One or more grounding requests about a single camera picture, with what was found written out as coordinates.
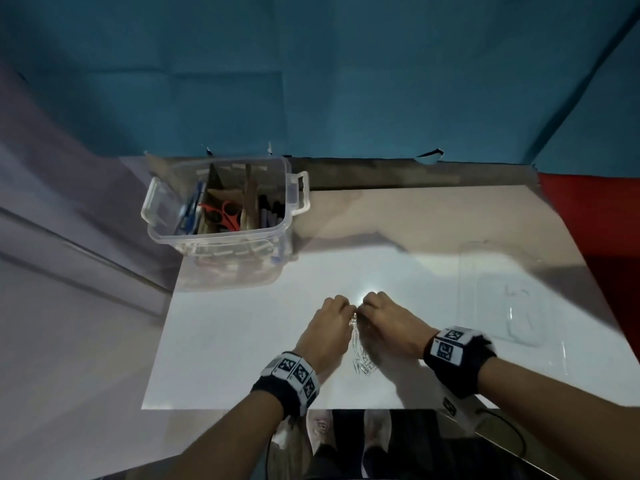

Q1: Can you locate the person's left hand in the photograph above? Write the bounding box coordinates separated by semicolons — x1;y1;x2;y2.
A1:
292;294;357;385

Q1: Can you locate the person's right hand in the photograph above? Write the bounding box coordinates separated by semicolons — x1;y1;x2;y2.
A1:
361;291;441;361

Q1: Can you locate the pile of silver paper clips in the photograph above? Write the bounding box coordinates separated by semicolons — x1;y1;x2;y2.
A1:
347;312;381;378

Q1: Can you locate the clear plastic lid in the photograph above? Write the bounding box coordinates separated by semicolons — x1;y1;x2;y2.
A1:
455;238;571;378

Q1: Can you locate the pile of blue white pens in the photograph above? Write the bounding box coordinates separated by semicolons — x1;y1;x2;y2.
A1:
175;179;207;237

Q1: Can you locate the clear plastic storage box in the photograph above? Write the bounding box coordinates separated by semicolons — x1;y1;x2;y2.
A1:
141;155;311;255

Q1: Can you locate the person's left forearm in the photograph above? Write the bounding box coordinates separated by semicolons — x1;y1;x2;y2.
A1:
105;390;286;480

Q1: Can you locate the person's right forearm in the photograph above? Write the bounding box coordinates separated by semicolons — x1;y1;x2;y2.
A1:
479;357;640;480

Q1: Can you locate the white shoe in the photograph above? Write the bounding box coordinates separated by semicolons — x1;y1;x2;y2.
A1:
305;409;335;458
362;409;393;478

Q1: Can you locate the brown cardboard divider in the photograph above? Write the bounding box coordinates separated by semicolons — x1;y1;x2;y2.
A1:
199;163;263;233

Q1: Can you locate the red object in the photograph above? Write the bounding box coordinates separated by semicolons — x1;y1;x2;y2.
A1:
537;172;640;363

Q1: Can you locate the blue backdrop cloth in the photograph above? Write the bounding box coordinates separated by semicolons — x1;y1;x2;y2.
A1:
0;0;640;178

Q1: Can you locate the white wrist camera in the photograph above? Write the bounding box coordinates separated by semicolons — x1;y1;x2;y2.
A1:
439;394;489;433

